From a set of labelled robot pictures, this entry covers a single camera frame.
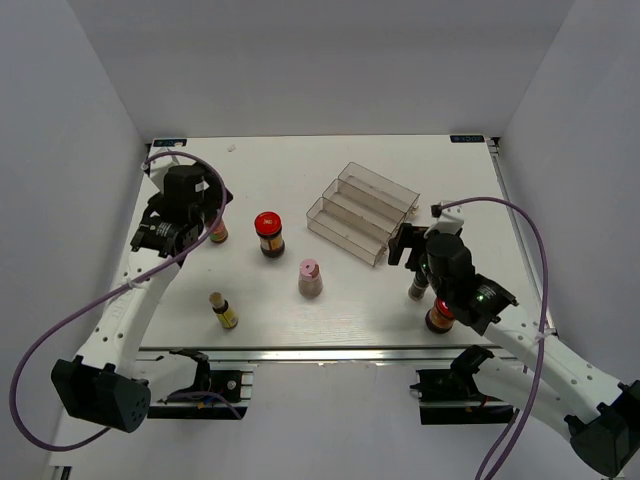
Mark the yellow cap sauce bottle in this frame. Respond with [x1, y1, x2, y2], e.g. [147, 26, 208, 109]
[205, 211, 229, 244]

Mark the red lid dark sauce jar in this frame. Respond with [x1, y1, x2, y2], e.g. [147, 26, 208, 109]
[254, 211, 285, 258]

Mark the small yellow label bottle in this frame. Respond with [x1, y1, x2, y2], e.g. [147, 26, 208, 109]
[209, 292, 238, 329]

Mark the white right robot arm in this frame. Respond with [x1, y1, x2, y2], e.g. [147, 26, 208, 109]
[388, 201, 639, 478]

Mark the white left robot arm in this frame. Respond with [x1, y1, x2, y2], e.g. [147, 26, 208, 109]
[51, 152, 233, 433]

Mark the black cap pepper shaker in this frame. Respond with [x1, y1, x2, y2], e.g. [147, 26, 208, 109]
[408, 272, 429, 301]

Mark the left blue logo sticker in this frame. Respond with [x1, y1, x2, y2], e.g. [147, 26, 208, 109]
[152, 139, 187, 148]

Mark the blue logo sticker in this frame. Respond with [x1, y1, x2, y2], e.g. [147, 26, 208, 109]
[152, 139, 187, 148]
[449, 134, 485, 143]

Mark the red lid chili jar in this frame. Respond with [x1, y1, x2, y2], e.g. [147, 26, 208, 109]
[425, 298, 456, 334]

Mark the clear tiered organizer rack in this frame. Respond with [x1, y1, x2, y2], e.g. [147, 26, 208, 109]
[306, 162, 420, 267]

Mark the right blue logo sticker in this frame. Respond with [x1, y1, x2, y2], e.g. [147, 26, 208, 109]
[449, 134, 485, 143]

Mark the pink cap spice shaker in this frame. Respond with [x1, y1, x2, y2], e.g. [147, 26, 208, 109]
[298, 259, 323, 298]

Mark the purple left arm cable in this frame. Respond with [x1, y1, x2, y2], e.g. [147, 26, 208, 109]
[9, 152, 234, 451]

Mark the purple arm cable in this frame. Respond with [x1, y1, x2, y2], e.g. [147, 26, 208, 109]
[432, 195, 551, 480]
[9, 152, 234, 451]

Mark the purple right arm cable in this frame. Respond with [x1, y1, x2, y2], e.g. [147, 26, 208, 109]
[432, 195, 551, 480]

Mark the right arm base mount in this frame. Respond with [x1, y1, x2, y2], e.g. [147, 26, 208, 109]
[409, 345, 514, 426]

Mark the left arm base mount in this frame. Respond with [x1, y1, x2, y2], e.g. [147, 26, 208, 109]
[136, 349, 254, 420]

